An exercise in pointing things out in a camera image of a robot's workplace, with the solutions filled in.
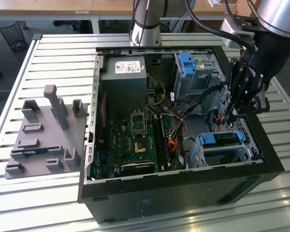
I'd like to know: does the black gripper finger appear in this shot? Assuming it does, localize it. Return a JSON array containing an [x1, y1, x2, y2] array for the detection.
[[235, 83, 271, 116], [225, 57, 247, 122]]

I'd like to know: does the red disk wire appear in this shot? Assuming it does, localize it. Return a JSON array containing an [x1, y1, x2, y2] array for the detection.
[[215, 114, 227, 132]]

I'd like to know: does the black disk wire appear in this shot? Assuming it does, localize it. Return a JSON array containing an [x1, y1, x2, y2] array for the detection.
[[207, 108, 218, 132]]

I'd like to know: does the hard disk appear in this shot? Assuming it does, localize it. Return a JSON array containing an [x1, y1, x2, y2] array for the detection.
[[189, 130, 244, 167]]

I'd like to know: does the metal disk bay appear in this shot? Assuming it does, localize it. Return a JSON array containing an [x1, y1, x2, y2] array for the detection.
[[188, 130, 265, 170]]

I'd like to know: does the black RAM slot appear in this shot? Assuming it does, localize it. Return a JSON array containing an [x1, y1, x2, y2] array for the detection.
[[153, 115, 164, 172], [159, 115, 172, 168]]

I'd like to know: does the tall metal drive cage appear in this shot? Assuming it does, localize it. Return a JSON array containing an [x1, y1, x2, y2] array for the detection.
[[173, 52, 229, 102]]

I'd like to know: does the blue drive latch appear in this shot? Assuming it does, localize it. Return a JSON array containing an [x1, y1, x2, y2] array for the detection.
[[179, 52, 197, 77]]

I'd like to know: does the grey round speaker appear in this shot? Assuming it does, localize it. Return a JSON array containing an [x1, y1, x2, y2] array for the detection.
[[182, 136, 197, 156]]

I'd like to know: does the CPU socket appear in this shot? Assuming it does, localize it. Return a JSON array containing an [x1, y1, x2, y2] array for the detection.
[[130, 110, 148, 136]]

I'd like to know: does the grey power supply unit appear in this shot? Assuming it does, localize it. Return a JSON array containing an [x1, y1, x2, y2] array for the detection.
[[100, 56, 147, 114]]

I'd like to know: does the black expansion card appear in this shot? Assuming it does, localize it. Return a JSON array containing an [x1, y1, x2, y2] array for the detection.
[[120, 161, 156, 175]]

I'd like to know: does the green motherboard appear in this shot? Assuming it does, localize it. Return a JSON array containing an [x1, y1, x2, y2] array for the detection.
[[96, 108, 184, 180]]

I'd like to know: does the black PC case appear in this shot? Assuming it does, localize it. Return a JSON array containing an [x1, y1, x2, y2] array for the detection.
[[77, 45, 285, 224]]

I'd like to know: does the wooden desk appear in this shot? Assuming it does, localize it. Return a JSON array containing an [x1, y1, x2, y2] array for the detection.
[[0, 0, 238, 34]]

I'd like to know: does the grey parts rack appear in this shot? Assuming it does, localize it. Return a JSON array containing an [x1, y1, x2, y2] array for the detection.
[[4, 84, 89, 180]]

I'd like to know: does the RAM stick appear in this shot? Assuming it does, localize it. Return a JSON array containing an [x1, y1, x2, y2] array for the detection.
[[22, 149, 48, 156]]

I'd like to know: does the black mesh waste bin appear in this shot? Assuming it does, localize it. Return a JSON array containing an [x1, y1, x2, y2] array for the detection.
[[0, 20, 28, 52]]

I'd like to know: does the long black cable bundle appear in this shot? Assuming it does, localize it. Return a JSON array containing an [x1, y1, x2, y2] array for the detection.
[[180, 83, 230, 119]]

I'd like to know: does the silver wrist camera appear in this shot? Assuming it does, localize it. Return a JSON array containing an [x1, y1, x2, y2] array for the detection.
[[219, 15, 258, 49]]

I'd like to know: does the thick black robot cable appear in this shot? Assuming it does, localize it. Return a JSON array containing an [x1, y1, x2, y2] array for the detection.
[[184, 0, 258, 51]]

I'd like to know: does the multicolour wire bundle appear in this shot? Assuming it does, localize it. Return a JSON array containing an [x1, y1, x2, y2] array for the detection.
[[147, 112, 188, 146]]

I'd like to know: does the yellow wire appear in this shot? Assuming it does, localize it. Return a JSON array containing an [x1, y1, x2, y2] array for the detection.
[[145, 73, 166, 107]]

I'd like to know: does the orange wire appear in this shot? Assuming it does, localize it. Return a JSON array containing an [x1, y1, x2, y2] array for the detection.
[[168, 141, 182, 153]]

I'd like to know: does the thin red wire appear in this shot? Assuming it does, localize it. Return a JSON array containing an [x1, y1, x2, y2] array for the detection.
[[99, 93, 107, 136]]

